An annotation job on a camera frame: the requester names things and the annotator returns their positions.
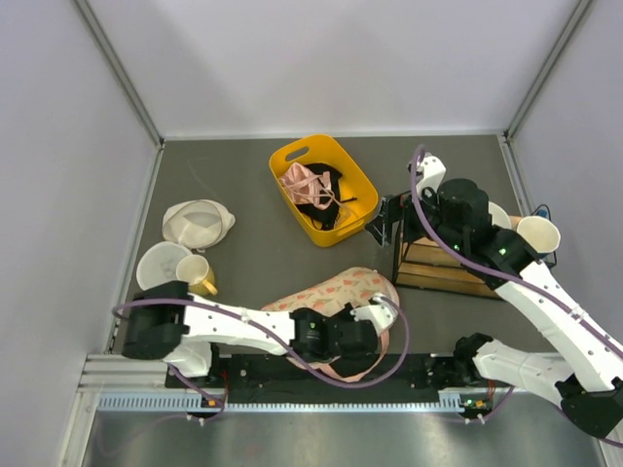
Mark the yellow plastic basket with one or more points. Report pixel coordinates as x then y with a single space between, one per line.
325 149

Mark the black bra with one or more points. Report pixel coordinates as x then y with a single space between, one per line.
335 217

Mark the pink satin bra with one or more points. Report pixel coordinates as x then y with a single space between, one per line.
313 188

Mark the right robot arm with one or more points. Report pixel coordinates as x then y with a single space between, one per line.
584 379

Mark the white mesh laundry bag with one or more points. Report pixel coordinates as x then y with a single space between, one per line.
197 224

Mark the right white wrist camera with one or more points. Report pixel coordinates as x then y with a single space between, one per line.
429 173

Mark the blue paper cup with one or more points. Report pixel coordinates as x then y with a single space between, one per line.
540 233

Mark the floral mesh laundry bag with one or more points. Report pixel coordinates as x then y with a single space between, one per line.
354 286

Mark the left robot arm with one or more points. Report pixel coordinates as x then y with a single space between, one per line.
169 323

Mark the white ceramic bowl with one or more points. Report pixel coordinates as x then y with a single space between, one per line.
499 216

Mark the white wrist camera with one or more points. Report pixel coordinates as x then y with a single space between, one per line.
379 312
429 173

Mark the yellow mug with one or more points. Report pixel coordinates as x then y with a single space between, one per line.
196 271

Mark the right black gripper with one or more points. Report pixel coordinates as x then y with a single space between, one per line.
381 226

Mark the white marble plate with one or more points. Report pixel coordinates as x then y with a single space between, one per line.
159 263

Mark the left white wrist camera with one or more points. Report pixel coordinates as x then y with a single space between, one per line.
379 312

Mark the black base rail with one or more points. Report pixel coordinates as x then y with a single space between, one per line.
419 377

